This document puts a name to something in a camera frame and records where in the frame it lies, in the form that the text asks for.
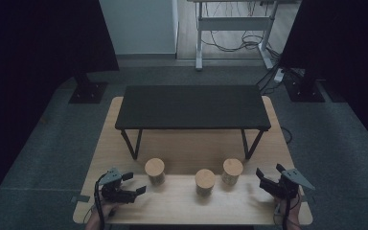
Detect black cables at power strip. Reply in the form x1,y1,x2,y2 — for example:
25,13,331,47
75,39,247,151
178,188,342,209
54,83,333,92
257,63,305,96

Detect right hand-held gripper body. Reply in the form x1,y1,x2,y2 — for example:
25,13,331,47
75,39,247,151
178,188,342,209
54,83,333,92
259,168,316,200

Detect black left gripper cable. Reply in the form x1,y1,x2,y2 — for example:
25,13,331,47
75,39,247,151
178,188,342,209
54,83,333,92
94,172,109,230

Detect brown-filled glass jar wooden lid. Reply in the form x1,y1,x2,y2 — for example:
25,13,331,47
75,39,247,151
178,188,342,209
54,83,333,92
144,157,167,187

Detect person's left hand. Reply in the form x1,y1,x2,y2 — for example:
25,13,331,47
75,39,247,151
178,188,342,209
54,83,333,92
93,201,123,223

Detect black floor cables under desk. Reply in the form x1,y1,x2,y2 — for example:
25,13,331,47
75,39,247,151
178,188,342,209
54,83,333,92
200,30,282,58

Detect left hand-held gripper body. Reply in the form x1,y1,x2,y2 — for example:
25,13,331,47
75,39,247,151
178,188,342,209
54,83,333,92
98,168,138,205

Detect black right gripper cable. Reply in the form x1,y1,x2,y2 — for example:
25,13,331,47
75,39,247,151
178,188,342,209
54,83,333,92
282,188,292,230

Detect person's right hand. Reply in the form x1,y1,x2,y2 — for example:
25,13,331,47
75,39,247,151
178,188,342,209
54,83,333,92
274,193,303,223

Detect white cabinet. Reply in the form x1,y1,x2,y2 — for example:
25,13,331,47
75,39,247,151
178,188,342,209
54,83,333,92
99,0,179,56

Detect leaf-filled glass jar wooden lid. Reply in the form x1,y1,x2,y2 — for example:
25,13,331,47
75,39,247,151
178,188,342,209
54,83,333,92
195,168,217,197

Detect white power strip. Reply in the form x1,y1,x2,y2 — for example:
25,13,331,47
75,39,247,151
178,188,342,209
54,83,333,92
273,68,286,84

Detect dark curtain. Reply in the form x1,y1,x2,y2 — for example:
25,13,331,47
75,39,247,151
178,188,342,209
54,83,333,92
281,0,368,148
0,0,120,212

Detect black metal shelf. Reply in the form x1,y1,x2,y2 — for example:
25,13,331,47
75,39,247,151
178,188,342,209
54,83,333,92
114,84,272,161

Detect grain-filled glass jar wooden lid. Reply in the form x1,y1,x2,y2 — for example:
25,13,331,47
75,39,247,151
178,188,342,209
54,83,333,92
221,157,244,186

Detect black stand base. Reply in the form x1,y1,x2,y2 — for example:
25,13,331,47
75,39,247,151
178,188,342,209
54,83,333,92
68,73,109,104
284,70,326,104

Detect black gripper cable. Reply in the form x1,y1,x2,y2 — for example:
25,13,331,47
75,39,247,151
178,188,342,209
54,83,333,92
94,172,109,230
282,188,292,230

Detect black cable loop beside table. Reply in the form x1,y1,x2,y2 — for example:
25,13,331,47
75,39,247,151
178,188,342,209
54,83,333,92
281,126,293,145

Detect white desk frame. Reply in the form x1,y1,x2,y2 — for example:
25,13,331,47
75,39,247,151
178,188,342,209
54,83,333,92
188,0,282,71

